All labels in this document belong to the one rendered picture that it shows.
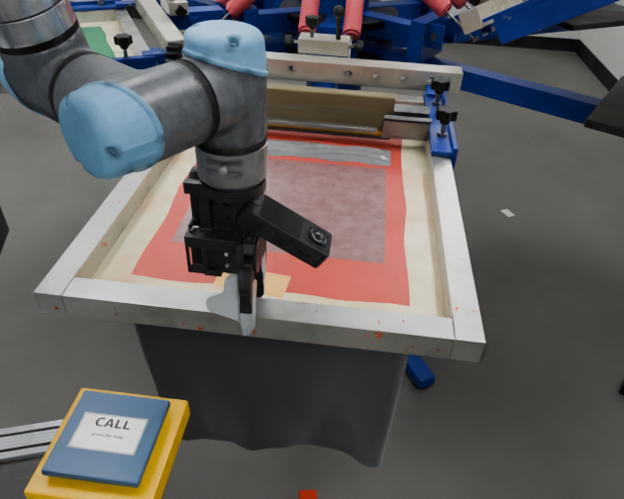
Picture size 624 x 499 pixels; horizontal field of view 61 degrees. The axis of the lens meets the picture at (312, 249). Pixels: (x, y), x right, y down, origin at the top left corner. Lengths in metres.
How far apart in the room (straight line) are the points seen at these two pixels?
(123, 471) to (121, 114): 0.35
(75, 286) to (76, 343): 1.35
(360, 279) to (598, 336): 1.65
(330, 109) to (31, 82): 0.71
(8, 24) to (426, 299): 0.59
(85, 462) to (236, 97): 0.39
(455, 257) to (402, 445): 1.04
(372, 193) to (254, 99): 0.52
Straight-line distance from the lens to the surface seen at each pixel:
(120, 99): 0.45
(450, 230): 0.88
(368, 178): 1.05
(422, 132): 1.16
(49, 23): 0.54
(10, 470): 1.61
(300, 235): 0.60
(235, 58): 0.50
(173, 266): 0.83
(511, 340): 2.18
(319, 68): 1.37
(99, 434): 0.63
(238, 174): 0.55
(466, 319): 0.72
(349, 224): 0.91
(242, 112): 0.51
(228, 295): 0.65
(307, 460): 1.71
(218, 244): 0.60
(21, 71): 0.56
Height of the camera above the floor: 1.48
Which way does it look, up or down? 38 degrees down
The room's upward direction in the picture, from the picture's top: 3 degrees clockwise
